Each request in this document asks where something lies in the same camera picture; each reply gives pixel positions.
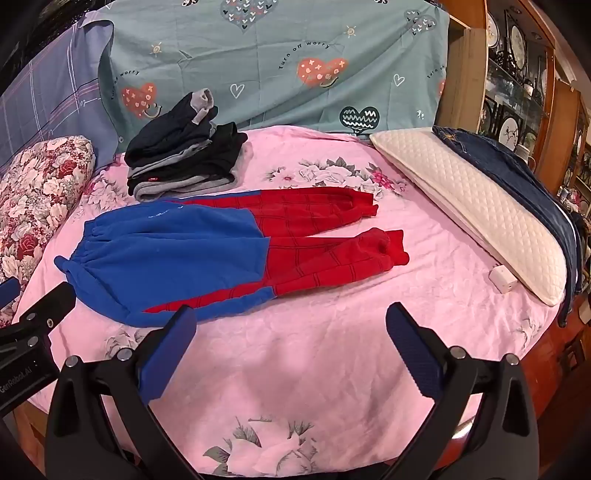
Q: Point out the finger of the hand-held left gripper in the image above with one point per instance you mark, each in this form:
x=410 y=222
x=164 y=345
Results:
x=46 y=309
x=8 y=295

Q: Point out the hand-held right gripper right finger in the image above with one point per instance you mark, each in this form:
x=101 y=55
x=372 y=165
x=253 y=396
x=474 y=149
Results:
x=413 y=350

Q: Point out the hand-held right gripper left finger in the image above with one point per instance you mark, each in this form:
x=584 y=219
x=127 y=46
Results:
x=168 y=355

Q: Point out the blue and red pants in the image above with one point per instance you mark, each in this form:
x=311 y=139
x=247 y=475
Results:
x=184 y=249

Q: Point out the black pants red tag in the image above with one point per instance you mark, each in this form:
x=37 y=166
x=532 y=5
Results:
x=203 y=161

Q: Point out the red floral pillow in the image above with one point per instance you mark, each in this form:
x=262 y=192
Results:
x=37 y=198

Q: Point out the white charger adapter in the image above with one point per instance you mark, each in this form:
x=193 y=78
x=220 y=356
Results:
x=501 y=279

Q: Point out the pink floral bedsheet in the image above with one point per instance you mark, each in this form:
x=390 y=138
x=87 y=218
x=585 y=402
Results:
x=295 y=360

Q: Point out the white quilted pillow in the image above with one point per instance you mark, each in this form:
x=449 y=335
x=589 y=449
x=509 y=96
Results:
x=475 y=203

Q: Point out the dark blue jeans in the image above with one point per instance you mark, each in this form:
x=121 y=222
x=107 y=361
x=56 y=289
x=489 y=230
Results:
x=517 y=175

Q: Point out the blue plaid quilt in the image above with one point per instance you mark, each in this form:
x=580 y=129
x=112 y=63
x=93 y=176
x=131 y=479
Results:
x=55 y=92

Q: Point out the white decorative plate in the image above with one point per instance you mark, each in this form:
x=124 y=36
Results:
x=492 y=30
x=510 y=133
x=517 y=46

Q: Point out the wooden display cabinet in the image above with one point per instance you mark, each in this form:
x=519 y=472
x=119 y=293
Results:
x=466 y=74

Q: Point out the teal heart printed sheet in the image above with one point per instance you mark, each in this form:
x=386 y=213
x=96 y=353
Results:
x=277 y=50

